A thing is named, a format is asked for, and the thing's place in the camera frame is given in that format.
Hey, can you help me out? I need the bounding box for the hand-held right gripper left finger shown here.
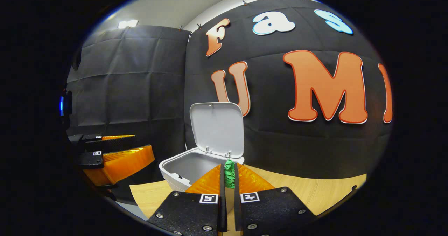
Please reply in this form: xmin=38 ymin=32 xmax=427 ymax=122
xmin=147 ymin=164 xmax=228 ymax=236

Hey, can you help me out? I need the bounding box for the ceiling light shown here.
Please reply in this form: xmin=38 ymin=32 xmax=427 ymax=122
xmin=117 ymin=19 xmax=139 ymax=29

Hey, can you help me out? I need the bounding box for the black backdrop cloth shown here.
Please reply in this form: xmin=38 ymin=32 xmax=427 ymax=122
xmin=66 ymin=0 xmax=394 ymax=203

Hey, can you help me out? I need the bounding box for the wooden desktop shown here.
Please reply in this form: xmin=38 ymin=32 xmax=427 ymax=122
xmin=129 ymin=164 xmax=367 ymax=236

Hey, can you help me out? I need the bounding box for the white desktop garbage bin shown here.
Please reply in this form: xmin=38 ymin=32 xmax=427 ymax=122
xmin=159 ymin=102 xmax=245 ymax=193

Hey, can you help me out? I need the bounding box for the green paper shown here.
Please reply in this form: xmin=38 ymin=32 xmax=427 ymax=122
xmin=224 ymin=160 xmax=236 ymax=189

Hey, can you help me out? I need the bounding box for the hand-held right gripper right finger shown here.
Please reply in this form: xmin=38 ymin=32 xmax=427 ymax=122
xmin=233 ymin=163 xmax=317 ymax=236

